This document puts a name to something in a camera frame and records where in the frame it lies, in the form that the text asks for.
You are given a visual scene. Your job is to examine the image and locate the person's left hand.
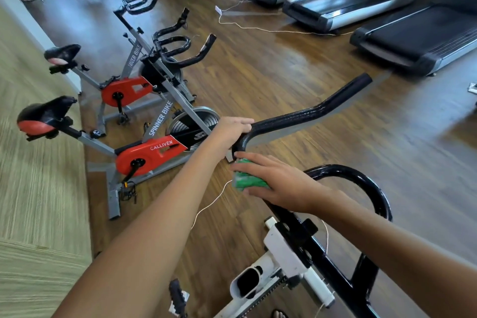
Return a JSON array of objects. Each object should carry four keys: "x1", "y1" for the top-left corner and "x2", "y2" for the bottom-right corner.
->
[{"x1": 201, "y1": 116, "x2": 255, "y2": 162}]

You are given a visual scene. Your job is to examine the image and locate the person's right hand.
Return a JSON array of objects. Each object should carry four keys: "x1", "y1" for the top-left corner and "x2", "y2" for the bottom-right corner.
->
[{"x1": 230, "y1": 152, "x2": 329, "y2": 214}]

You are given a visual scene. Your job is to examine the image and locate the green checkered cleaning cloth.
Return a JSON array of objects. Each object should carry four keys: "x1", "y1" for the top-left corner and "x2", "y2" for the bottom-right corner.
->
[{"x1": 233, "y1": 159, "x2": 269, "y2": 191}]

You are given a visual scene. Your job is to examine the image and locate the white bike with yellow flywheel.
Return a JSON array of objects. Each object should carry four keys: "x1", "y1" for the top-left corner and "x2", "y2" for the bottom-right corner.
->
[{"x1": 215, "y1": 213, "x2": 336, "y2": 318}]

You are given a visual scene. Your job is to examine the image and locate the black handlebars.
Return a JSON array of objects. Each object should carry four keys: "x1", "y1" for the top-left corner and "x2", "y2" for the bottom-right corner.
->
[{"x1": 231, "y1": 72, "x2": 394, "y2": 318}]

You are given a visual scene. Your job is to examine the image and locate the person's right forearm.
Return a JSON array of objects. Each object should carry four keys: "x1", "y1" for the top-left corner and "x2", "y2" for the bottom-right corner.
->
[{"x1": 309, "y1": 186, "x2": 477, "y2": 318}]

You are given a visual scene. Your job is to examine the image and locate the person's left forearm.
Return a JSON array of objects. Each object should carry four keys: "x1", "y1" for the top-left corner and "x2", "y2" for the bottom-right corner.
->
[{"x1": 52, "y1": 143, "x2": 228, "y2": 318}]

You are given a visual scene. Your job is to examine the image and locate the red and grey spin bike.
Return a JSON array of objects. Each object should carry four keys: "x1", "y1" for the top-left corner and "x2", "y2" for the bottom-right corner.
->
[
  {"x1": 16, "y1": 8, "x2": 221, "y2": 220},
  {"x1": 43, "y1": 0, "x2": 196, "y2": 136}
]

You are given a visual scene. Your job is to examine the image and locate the thin white cable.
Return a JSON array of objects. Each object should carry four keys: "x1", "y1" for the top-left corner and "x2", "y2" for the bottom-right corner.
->
[{"x1": 190, "y1": 178, "x2": 236, "y2": 231}]

